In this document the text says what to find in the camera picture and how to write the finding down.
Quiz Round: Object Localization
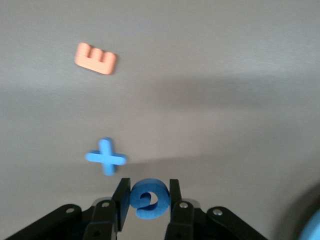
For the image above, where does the blue foam letter e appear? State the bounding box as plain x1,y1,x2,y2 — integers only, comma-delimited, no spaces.
129,177,171,221

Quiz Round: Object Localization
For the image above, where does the blue foam letter x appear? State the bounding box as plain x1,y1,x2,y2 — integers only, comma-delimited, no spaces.
84,136,128,177

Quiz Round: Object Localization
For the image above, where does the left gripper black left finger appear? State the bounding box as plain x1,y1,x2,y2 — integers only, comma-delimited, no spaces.
83,178,131,240

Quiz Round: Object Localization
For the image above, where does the orange foam letter E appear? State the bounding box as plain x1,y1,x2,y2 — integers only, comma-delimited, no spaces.
74,41,118,76

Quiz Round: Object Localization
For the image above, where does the blue plate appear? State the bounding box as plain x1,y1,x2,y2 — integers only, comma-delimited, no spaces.
297,207,320,240

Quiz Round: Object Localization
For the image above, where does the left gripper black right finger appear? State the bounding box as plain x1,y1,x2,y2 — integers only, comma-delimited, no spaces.
164,179,195,240

